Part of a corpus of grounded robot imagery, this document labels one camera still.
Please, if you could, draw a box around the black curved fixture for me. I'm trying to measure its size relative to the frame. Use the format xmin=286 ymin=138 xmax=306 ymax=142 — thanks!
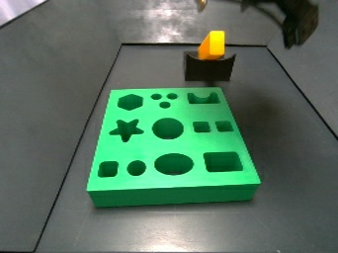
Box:
xmin=183 ymin=51 xmax=237 ymax=81

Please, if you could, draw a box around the green foam shape board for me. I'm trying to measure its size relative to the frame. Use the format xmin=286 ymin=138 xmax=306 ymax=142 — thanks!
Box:
xmin=87 ymin=87 xmax=261 ymax=208

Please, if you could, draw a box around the orange rectangular block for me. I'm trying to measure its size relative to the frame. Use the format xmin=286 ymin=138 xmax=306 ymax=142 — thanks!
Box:
xmin=198 ymin=31 xmax=226 ymax=60

